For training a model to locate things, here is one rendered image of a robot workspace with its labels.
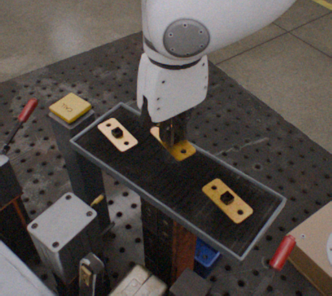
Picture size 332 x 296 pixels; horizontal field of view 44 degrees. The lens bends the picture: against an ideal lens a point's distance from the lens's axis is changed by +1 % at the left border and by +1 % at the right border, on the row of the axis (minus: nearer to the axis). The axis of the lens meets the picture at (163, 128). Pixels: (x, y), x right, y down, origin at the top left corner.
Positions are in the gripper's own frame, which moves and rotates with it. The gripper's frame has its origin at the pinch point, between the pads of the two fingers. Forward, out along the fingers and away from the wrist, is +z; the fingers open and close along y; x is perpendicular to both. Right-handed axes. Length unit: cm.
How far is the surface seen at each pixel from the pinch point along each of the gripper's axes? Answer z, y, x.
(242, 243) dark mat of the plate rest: 8.5, 0.4, 18.5
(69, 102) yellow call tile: 8.4, 7.9, -25.0
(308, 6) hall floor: 124, -245, -148
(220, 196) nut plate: 7.4, -1.9, 10.7
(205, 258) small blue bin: 54, -11, 1
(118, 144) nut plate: 8.2, 5.6, -8.9
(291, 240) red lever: 8.8, -6.2, 22.1
